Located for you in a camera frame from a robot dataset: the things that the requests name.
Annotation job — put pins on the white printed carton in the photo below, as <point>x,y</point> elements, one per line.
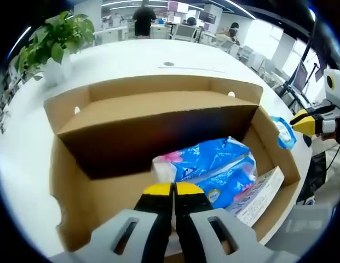
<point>257,200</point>

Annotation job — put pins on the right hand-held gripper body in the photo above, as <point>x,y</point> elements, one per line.
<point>336,90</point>

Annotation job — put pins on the white office chair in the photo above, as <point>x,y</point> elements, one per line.
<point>184,32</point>

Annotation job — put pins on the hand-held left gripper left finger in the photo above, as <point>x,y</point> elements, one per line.
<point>156,219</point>

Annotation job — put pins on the white square pillar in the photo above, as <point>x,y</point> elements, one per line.
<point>87,8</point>

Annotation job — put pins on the potted green plant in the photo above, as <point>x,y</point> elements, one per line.
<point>57,35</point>

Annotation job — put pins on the black hanging screen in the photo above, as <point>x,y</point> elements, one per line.
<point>207,17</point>

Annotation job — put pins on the brown cardboard shoe box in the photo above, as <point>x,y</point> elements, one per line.
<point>158,115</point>

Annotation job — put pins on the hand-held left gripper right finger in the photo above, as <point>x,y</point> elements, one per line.
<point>191,219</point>

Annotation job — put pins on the pink wall display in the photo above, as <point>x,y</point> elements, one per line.
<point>177,6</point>

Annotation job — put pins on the blue wet wipes pack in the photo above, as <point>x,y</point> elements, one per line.
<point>284,134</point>

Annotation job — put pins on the blue floral tissue pack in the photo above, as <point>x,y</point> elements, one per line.
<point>213,164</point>

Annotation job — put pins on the desk monitor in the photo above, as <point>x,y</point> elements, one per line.
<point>299,76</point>

